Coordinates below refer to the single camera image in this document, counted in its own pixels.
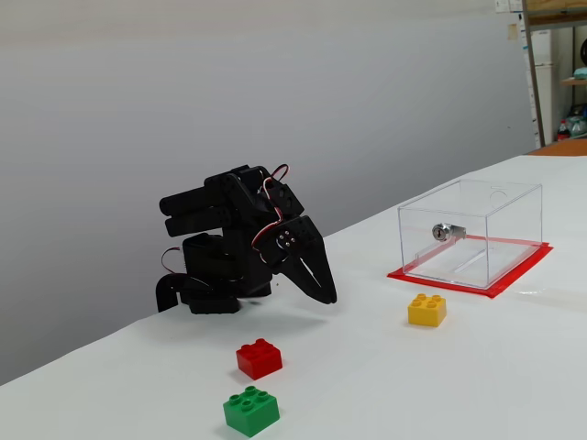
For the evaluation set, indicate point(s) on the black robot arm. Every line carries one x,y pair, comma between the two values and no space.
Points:
220,201

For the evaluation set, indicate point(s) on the teal bundle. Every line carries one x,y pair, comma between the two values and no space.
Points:
581,73

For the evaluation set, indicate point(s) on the silver box lock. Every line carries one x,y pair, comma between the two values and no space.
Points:
441,232

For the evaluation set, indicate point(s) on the orange wooden table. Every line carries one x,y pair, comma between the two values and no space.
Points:
564,147

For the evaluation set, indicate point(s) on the red base mat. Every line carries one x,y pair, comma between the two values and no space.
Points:
440,283

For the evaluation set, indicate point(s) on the white cabinet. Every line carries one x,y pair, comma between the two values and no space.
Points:
543,91

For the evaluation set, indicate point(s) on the yellow lego brick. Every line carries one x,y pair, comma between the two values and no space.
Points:
426,314

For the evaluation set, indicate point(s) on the black table clamp base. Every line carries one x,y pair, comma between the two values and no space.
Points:
165,293

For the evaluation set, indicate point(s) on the green lego brick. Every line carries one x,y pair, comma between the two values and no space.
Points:
250,414

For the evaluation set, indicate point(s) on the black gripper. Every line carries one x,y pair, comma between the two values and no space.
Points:
299,239

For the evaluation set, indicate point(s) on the tan paper note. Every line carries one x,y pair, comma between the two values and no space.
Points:
512,31

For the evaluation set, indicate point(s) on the red capped bottle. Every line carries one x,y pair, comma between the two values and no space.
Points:
563,132

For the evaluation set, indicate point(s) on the transparent plastic box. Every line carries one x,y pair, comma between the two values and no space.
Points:
509,238

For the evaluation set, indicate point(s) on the red lego brick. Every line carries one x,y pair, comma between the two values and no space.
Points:
259,362

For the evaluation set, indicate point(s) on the wooden shelf board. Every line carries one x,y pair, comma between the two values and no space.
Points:
575,82

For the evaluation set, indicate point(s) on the metal shelf post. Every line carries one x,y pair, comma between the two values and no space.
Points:
532,69

